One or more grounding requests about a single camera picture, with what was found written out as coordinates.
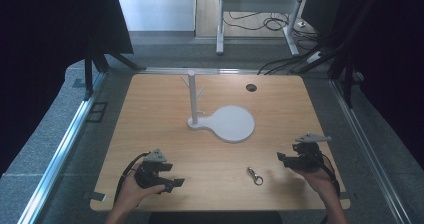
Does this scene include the white power strip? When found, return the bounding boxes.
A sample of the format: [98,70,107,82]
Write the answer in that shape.
[305,51,323,64]

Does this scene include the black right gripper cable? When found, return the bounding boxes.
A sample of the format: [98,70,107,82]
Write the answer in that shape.
[320,153,341,198]

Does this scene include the white branched hanger stand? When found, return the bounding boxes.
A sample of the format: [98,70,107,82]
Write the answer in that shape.
[180,69,256,144]

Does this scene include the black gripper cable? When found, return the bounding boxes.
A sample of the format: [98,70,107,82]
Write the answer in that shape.
[113,151,151,205]
[320,153,341,198]

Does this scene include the aluminium floor rail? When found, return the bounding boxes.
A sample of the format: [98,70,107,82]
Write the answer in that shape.
[329,78,413,224]
[17,72,108,224]

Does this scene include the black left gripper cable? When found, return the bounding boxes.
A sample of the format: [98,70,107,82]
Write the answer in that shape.
[113,151,151,205]

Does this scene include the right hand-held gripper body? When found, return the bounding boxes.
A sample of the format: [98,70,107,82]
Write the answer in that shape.
[290,132,333,172]

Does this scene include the person's left hand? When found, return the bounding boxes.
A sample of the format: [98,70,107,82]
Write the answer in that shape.
[114,172,166,215]

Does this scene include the person's right hand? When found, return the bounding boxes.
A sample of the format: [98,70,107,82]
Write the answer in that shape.
[293,166,338,203]

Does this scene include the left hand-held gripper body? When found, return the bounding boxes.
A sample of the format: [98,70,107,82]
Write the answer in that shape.
[134,148,174,190]

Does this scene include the dark curtain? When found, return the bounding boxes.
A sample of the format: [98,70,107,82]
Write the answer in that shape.
[301,0,424,170]
[0,0,135,178]

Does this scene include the metal keychain with ring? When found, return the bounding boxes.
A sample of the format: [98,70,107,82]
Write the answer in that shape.
[246,166,264,187]

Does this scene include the black metal stand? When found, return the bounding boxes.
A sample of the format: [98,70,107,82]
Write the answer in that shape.
[327,48,355,109]
[83,42,148,100]

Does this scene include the white desk frame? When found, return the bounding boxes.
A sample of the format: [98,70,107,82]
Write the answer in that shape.
[215,0,308,57]

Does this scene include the black floor cables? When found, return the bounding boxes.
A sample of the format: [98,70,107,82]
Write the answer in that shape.
[222,9,334,76]

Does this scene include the person's dark clothing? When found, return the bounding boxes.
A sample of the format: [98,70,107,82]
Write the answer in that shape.
[147,210,285,224]

